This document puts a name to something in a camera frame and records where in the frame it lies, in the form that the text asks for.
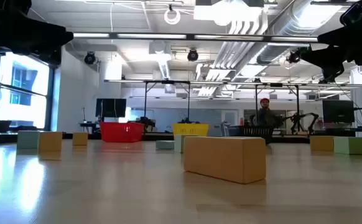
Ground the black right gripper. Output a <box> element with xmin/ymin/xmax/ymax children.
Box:
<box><xmin>300</xmin><ymin>18</ymin><xmax>362</xmax><ymax>78</ymax></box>

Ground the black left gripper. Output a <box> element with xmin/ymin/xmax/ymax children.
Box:
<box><xmin>0</xmin><ymin>17</ymin><xmax>75</xmax><ymax>65</ymax></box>

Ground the orange triangular block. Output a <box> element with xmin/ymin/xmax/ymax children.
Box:
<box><xmin>310</xmin><ymin>135</ymin><xmax>335</xmax><ymax>152</ymax></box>

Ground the orange cube block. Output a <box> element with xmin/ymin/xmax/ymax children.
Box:
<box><xmin>38</xmin><ymin>131</ymin><xmax>63</xmax><ymax>152</ymax></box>
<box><xmin>72</xmin><ymin>132</ymin><xmax>89</xmax><ymax>146</ymax></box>

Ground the teal block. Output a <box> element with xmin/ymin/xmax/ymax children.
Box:
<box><xmin>16</xmin><ymin>130</ymin><xmax>40</xmax><ymax>150</ymax></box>
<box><xmin>155</xmin><ymin>140</ymin><xmax>175</xmax><ymax>151</ymax></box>

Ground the long green block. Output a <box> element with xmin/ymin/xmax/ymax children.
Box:
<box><xmin>333</xmin><ymin>136</ymin><xmax>362</xmax><ymax>156</ymax></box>

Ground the green cube block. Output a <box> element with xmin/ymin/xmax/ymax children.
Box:
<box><xmin>174</xmin><ymin>134</ymin><xmax>198</xmax><ymax>154</ymax></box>

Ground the large window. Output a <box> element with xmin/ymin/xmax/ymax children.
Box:
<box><xmin>0</xmin><ymin>51</ymin><xmax>56</xmax><ymax>131</ymax></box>

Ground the black computer monitor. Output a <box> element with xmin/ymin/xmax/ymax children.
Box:
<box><xmin>322</xmin><ymin>99</ymin><xmax>355</xmax><ymax>124</ymax></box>
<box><xmin>95</xmin><ymin>98</ymin><xmax>128</xmax><ymax>119</ymax></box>

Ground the person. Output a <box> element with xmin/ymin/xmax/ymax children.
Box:
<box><xmin>255</xmin><ymin>97</ymin><xmax>283</xmax><ymax>128</ymax></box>

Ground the black plastic basket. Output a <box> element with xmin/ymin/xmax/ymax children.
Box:
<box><xmin>242</xmin><ymin>125</ymin><xmax>275</xmax><ymax>144</ymax></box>

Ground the red plastic basket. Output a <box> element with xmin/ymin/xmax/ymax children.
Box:
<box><xmin>99</xmin><ymin>121</ymin><xmax>145</xmax><ymax>143</ymax></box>

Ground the long orange block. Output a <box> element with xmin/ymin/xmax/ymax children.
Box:
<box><xmin>183</xmin><ymin>136</ymin><xmax>267</xmax><ymax>185</ymax></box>

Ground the yellow plastic basket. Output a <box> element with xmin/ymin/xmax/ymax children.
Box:
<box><xmin>172</xmin><ymin>123</ymin><xmax>210</xmax><ymax>138</ymax></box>

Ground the black ceiling camera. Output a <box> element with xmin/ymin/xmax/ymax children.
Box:
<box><xmin>187</xmin><ymin>48</ymin><xmax>200</xmax><ymax>62</ymax></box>
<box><xmin>83</xmin><ymin>51</ymin><xmax>97</xmax><ymax>65</ymax></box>
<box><xmin>286</xmin><ymin>49</ymin><xmax>302</xmax><ymax>65</ymax></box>

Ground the silver ventilation duct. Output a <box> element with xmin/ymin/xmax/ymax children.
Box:
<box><xmin>255</xmin><ymin>0</ymin><xmax>345</xmax><ymax>65</ymax></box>

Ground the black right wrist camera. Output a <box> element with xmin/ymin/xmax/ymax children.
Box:
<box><xmin>339</xmin><ymin>2</ymin><xmax>362</xmax><ymax>27</ymax></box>

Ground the black metal frame rig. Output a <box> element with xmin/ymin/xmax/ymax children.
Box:
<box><xmin>254</xmin><ymin>82</ymin><xmax>300</xmax><ymax>133</ymax></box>
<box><xmin>143</xmin><ymin>80</ymin><xmax>192</xmax><ymax>123</ymax></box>

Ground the white coiled cable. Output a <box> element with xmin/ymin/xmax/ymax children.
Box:
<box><xmin>164</xmin><ymin>3</ymin><xmax>182</xmax><ymax>26</ymax></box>

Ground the black aluminium table frame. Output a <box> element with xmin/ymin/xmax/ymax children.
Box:
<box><xmin>0</xmin><ymin>131</ymin><xmax>362</xmax><ymax>144</ymax></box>

